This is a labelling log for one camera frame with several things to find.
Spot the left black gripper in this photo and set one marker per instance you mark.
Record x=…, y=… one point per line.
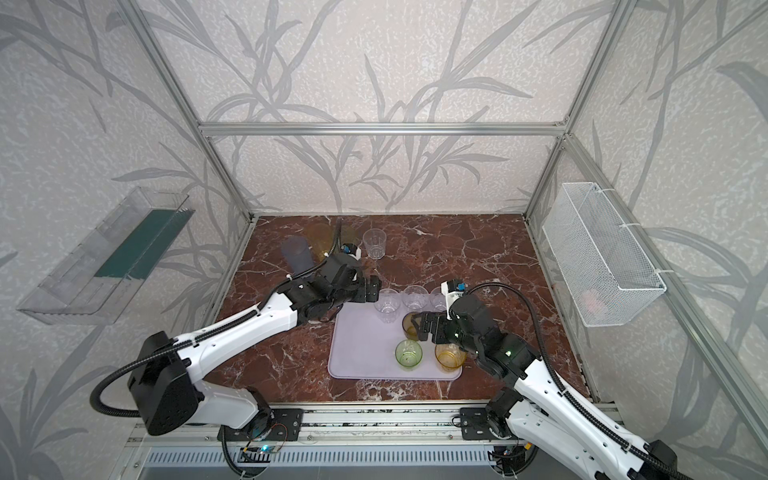
x=362, y=288

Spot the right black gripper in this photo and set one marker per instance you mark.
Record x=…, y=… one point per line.
x=437, y=324

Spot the olive green textured cup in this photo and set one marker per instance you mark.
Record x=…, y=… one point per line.
x=409, y=330

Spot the clear faceted cup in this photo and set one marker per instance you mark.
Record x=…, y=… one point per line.
x=437, y=300

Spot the green cup back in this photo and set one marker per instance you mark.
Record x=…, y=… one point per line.
x=408, y=353

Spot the amber faceted cup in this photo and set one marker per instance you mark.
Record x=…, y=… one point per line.
x=450, y=357

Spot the clear cup back row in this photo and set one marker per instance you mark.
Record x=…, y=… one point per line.
x=375, y=241

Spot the lilac plastic tray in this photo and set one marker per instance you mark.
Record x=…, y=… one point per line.
x=363, y=347

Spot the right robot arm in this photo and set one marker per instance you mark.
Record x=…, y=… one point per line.
x=537, y=406

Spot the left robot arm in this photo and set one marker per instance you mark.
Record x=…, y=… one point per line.
x=165, y=386

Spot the yellow plastic cup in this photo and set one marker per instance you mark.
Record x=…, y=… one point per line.
x=320, y=237

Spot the grey-blue plastic cup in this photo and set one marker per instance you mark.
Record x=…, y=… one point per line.
x=296, y=251

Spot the pink object in basket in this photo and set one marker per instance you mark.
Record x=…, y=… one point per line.
x=593, y=303

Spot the small circuit board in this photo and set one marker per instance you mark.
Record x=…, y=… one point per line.
x=260, y=454

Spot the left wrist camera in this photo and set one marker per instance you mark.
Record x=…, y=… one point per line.
x=352, y=250

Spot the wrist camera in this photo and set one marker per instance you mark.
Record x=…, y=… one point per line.
x=452, y=290
x=352, y=250

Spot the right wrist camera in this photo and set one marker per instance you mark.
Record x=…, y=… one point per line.
x=452, y=290

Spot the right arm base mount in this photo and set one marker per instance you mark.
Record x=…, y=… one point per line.
x=475, y=426

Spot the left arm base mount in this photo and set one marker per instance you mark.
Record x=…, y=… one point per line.
x=281, y=424

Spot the white wire basket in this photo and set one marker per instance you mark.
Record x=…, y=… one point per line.
x=595, y=248

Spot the clear plastic wall shelf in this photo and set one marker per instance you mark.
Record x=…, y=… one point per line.
x=94, y=283

